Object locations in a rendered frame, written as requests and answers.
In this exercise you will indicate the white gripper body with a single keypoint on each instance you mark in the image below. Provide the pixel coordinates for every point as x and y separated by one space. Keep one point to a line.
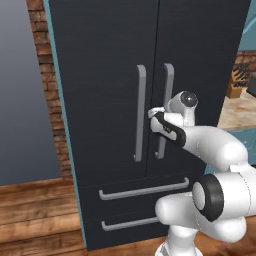
155 111

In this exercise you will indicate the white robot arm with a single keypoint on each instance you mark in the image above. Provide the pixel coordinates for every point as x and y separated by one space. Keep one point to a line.
216 150

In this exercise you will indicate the black fridge left door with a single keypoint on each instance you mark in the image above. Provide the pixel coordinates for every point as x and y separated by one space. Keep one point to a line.
100 83

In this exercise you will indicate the black fridge door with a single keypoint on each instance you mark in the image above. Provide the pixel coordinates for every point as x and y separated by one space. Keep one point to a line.
200 50
100 83

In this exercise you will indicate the teal fridge housing panel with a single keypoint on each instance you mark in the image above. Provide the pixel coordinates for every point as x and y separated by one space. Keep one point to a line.
61 100

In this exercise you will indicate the wooden knife block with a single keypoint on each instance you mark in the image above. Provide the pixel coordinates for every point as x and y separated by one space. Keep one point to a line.
237 86

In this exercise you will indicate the teal wall cabinet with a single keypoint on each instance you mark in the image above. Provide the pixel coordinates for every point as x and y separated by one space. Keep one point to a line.
249 33

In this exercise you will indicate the dark countertop appliance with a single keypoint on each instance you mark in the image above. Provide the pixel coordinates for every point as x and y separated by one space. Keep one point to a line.
253 85

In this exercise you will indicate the black fridge right door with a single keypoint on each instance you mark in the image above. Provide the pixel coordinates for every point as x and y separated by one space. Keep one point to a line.
200 50

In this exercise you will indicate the black fridge drawer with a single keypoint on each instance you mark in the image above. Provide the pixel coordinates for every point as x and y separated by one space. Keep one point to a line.
126 238
133 205

